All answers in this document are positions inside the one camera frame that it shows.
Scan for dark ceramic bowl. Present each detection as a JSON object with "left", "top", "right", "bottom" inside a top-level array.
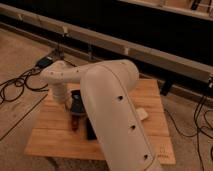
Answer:
[{"left": 70, "top": 90, "right": 86, "bottom": 116}]

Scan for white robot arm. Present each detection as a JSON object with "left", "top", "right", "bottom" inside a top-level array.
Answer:
[{"left": 41, "top": 60, "right": 163, "bottom": 171}]

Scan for red oval object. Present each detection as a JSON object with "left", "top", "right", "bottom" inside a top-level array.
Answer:
[{"left": 71, "top": 115, "right": 79, "bottom": 131}]

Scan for black rectangular remote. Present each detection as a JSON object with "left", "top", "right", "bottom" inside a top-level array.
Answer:
[{"left": 86, "top": 119, "right": 97, "bottom": 140}]

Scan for black power adapter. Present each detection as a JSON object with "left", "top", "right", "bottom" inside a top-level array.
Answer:
[{"left": 36, "top": 56, "right": 53, "bottom": 69}]

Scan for long wooden rail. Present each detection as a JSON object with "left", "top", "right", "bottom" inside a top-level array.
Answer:
[{"left": 0, "top": 2, "right": 213, "bottom": 82}]

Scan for black coiled floor cable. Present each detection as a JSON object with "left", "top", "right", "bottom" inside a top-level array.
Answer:
[{"left": 0, "top": 67, "right": 51, "bottom": 105}]

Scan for black cables at right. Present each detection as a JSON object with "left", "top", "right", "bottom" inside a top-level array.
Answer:
[{"left": 163, "top": 94, "right": 213, "bottom": 171}]

